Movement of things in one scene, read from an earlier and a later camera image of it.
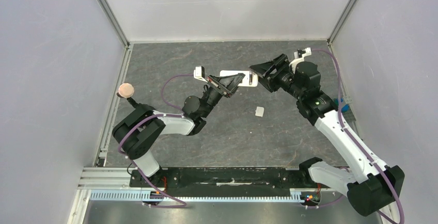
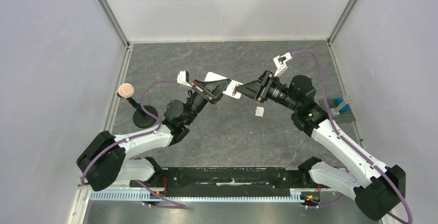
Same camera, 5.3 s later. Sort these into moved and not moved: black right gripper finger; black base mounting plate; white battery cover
Moved: black right gripper finger
Not moved: white battery cover; black base mounting plate
